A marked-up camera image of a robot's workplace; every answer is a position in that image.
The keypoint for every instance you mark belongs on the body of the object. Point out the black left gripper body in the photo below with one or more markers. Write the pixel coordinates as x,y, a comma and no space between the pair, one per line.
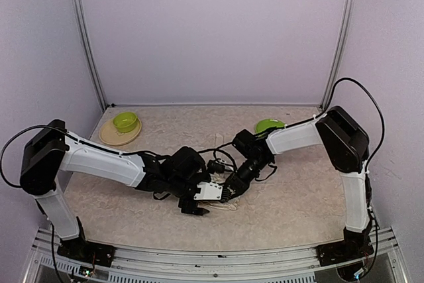
189,201

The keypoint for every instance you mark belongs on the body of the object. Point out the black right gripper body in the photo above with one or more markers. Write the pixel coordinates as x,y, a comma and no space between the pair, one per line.
238,181

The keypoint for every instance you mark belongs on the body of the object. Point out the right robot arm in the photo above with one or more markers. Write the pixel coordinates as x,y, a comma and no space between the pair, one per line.
346,144

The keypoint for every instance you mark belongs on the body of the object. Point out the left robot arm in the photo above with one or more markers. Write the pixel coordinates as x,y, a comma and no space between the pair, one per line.
182,174

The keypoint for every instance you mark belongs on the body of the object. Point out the green flat plate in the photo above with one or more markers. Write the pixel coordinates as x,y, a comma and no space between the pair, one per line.
265,124

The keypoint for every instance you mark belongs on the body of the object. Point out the lime green bowl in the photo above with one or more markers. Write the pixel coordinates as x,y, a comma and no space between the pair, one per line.
125,122

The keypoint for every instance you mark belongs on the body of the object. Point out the beige round plate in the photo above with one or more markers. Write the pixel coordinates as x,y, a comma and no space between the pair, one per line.
109,135

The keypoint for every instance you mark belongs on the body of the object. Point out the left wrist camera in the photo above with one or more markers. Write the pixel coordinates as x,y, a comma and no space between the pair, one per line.
208,191

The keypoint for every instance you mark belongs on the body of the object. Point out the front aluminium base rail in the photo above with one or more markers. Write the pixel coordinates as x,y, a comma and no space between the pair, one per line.
131,264

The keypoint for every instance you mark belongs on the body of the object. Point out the right aluminium frame post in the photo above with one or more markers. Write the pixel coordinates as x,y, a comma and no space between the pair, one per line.
339,50

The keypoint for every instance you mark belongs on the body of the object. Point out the aluminium frame post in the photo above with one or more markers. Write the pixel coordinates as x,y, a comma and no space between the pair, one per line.
88,53
339,50

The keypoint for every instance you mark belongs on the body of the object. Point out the left aluminium frame post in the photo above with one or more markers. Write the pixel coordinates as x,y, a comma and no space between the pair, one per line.
88,53

